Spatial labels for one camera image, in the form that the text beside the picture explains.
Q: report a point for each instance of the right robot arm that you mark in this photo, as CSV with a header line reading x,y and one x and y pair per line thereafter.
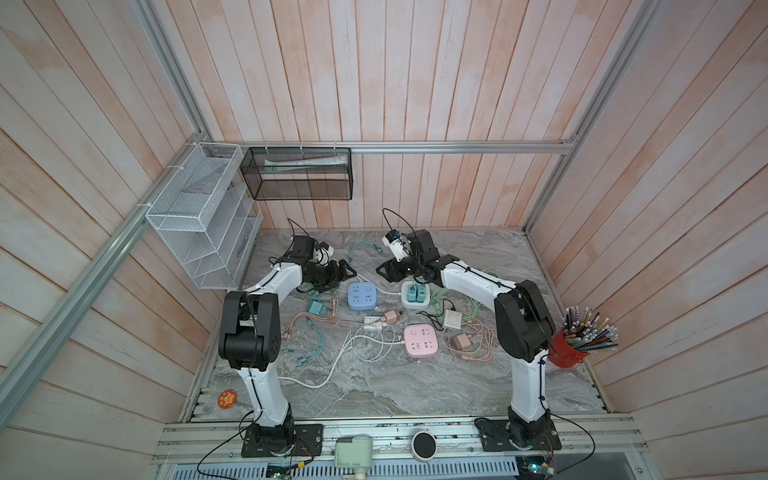
x,y
524,329

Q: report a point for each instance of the black round speaker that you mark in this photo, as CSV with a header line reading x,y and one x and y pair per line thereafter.
x,y
423,446

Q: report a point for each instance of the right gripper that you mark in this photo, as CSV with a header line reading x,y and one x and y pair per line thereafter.
x,y
392,271

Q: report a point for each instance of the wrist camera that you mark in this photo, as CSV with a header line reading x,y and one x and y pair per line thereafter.
x,y
305,249
399,244

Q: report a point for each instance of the red pencil cup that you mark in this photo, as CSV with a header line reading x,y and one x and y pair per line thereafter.
x,y
584,332

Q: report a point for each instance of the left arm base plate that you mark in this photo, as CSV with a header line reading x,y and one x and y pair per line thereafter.
x,y
281,441

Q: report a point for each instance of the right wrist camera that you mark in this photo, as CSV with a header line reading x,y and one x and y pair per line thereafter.
x,y
399,244

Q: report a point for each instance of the beige charger plug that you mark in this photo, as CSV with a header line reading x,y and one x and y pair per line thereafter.
x,y
461,342

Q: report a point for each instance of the white wire shelf rack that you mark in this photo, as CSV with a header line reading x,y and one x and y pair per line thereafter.
x,y
207,217

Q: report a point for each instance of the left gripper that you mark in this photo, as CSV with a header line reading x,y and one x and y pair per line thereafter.
x,y
335,278

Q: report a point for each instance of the blue power strip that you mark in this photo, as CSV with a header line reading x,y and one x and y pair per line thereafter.
x,y
362,296

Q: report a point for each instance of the red round sticker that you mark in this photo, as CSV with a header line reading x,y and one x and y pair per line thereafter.
x,y
227,399

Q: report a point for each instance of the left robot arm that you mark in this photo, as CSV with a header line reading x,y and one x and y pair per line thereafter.
x,y
250,336

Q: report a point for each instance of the white power strip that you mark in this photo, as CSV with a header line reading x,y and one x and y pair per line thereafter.
x,y
424,295

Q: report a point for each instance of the white box device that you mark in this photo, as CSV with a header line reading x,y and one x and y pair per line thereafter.
x,y
354,455

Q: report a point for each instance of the black mesh basket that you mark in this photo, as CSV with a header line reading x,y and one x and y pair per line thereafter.
x,y
298,173

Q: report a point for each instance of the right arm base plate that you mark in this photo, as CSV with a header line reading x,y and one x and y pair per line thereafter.
x,y
516,435

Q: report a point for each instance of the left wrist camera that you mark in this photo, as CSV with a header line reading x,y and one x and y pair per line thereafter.
x,y
305,249

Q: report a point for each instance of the pink power strip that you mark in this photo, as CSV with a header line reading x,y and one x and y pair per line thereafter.
x,y
420,341

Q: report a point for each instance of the white charger plug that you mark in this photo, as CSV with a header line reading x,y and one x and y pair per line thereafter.
x,y
373,323

